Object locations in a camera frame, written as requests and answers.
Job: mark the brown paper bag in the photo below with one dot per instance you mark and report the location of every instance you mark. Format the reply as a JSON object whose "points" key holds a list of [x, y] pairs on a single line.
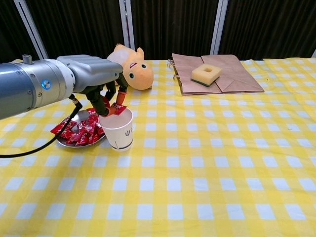
{"points": [[234, 74]]}

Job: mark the yellow checked tablecloth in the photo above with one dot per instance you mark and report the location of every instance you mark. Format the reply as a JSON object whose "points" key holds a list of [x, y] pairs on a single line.
{"points": [[197, 172]]}

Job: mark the white paper cup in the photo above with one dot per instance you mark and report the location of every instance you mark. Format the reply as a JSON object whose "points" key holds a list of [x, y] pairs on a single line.
{"points": [[121, 138]]}

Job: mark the yellow square sponge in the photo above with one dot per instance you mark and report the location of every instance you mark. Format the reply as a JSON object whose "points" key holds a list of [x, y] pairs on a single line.
{"points": [[197, 76]]}

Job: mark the orange plush toy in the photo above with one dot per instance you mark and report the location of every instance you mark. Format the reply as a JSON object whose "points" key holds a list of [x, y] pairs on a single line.
{"points": [[138, 76]]}

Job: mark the black pleated curtain panel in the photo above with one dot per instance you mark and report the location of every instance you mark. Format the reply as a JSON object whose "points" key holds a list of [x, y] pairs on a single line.
{"points": [[79, 24], [172, 24], [10, 29], [271, 24]]}

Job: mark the white frame post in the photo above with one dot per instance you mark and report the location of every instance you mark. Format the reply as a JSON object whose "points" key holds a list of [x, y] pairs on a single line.
{"points": [[34, 34], [123, 19], [219, 24]]}

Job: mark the red candy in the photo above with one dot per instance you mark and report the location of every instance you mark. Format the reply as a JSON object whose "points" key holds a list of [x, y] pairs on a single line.
{"points": [[90, 111], [58, 129], [96, 129], [119, 109], [74, 140]]}

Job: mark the silver metal plate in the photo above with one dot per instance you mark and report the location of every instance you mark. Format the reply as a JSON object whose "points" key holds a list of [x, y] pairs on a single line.
{"points": [[80, 117]]}

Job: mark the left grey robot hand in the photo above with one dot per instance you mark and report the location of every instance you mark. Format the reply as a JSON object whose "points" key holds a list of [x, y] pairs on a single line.
{"points": [[93, 71]]}

